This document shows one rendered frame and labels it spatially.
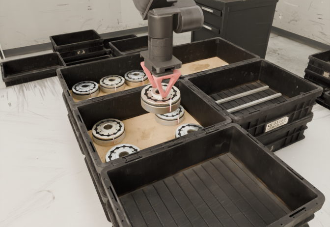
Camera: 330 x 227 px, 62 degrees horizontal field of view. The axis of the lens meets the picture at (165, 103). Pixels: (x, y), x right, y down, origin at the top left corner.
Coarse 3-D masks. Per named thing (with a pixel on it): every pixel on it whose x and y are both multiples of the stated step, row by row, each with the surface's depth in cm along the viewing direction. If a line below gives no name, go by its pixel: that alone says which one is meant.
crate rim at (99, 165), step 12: (120, 96) 90; (72, 108) 84; (216, 108) 84; (228, 120) 79; (84, 132) 74; (192, 132) 74; (156, 144) 70; (168, 144) 70; (96, 156) 66; (132, 156) 66; (96, 168) 65
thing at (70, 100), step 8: (120, 56) 118; (128, 56) 118; (80, 64) 111; (88, 64) 111; (56, 72) 105; (64, 80) 99; (168, 80) 99; (64, 88) 94; (136, 88) 94; (104, 96) 90; (72, 104) 86
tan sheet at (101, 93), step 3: (99, 84) 117; (99, 87) 115; (126, 87) 115; (129, 87) 115; (132, 87) 115; (69, 90) 113; (99, 90) 113; (72, 93) 111; (99, 93) 111; (102, 93) 111; (105, 93) 111; (108, 93) 111; (72, 96) 109; (75, 99) 107
